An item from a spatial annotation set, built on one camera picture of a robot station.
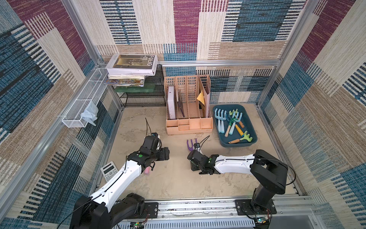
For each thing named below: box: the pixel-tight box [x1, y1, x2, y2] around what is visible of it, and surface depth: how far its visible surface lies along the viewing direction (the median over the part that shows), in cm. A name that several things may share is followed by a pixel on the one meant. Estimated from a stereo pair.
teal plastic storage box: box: [212, 104, 258, 148], surface depth 104 cm
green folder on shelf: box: [114, 83, 156, 93], surface depth 96 cm
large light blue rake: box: [228, 111, 243, 135], surface depth 107 cm
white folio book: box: [105, 53, 159, 76], surface depth 85 cm
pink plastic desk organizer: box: [163, 74, 214, 136], surface depth 104 cm
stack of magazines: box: [104, 74, 145, 87], surface depth 83 cm
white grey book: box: [167, 85, 176, 120], surface depth 101 cm
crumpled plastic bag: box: [80, 100, 99, 127], surface depth 69 cm
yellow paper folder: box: [196, 89, 205, 105], surface depth 91 cm
